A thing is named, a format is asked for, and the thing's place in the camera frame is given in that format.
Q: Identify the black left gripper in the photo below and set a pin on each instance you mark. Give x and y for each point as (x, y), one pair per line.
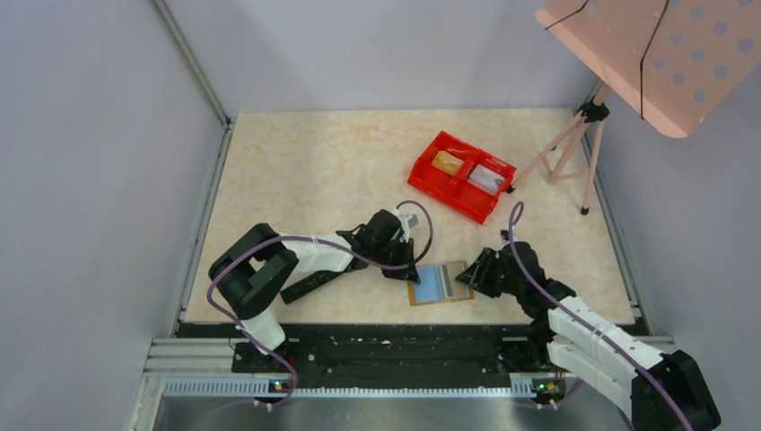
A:
(393, 256)

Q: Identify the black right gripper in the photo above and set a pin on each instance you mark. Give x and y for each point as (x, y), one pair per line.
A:
(486, 273)

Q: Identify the yellow leather card holder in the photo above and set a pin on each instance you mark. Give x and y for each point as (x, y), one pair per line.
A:
(438, 284)

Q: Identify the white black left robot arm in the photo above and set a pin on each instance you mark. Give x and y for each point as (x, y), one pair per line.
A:
(264, 264)

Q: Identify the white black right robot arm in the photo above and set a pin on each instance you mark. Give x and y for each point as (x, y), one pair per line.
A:
(655, 390)

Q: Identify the white card in bin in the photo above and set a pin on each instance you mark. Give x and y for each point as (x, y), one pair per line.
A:
(486, 179)

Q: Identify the orange card in bin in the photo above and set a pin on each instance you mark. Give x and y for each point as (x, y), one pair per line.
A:
(447, 162)

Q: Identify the black microphone silver head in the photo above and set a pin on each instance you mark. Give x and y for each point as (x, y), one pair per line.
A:
(309, 284)

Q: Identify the red two-compartment plastic bin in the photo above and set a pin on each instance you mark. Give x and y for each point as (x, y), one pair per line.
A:
(455, 191)

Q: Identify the pink perforated music stand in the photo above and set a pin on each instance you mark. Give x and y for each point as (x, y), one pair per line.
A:
(671, 61)

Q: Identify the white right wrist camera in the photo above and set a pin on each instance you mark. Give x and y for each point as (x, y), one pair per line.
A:
(509, 237)

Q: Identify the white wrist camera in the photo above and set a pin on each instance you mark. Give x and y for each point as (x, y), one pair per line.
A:
(509, 237)
(408, 221)

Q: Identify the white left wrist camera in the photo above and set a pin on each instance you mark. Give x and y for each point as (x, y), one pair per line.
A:
(408, 221)

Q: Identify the grey slotted cable duct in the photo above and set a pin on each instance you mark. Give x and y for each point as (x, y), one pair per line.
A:
(254, 387)

